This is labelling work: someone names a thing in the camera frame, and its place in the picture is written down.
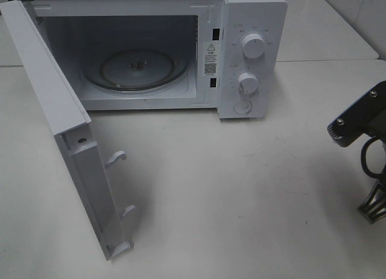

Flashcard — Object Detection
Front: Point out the glass microwave turntable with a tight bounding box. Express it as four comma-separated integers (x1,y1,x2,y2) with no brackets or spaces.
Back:
84,48,191,92

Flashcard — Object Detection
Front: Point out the white microwave door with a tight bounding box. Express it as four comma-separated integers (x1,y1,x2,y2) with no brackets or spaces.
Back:
1,0,135,260

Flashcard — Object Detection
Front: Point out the white microwave knob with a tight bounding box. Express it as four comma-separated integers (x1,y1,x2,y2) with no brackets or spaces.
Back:
241,33,266,59
238,72,259,95

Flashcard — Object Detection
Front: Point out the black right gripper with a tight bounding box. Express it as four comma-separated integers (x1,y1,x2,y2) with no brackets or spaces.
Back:
357,110,386,223

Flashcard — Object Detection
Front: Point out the white microwave oven body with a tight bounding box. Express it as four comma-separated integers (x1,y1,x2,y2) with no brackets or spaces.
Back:
6,0,287,119

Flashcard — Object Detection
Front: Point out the round door release button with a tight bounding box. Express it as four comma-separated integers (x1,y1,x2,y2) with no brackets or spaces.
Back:
233,100,252,114

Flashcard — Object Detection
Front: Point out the white warning label sticker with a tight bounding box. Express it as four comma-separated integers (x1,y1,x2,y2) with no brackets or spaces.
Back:
201,40,221,77

